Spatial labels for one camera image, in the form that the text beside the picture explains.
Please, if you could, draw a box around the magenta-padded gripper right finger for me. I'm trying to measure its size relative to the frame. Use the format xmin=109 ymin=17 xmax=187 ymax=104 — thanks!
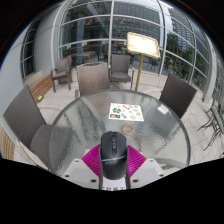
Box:
xmin=125 ymin=144 xmax=166 ymax=189

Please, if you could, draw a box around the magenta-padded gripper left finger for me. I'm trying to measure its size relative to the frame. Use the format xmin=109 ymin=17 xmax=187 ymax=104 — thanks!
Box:
xmin=63 ymin=143 xmax=103 ymax=189

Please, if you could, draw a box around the black computer mouse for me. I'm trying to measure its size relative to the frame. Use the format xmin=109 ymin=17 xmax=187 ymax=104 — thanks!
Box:
xmin=99 ymin=130 xmax=129 ymax=181

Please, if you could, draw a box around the colourful picture menu card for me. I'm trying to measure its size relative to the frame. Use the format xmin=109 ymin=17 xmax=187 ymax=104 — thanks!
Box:
xmin=108 ymin=102 xmax=145 ymax=122

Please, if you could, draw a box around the golden menu stand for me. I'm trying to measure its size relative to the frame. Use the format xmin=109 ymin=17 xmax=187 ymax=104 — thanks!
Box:
xmin=126 ymin=31 xmax=162 ymax=93

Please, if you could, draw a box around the brass table centre ring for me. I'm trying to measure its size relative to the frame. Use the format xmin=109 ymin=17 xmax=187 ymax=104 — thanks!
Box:
xmin=120 ymin=123 xmax=136 ymax=136

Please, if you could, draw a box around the black metal frame chair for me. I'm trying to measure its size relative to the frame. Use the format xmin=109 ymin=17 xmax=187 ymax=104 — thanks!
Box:
xmin=197 ymin=96 xmax=224 ymax=152

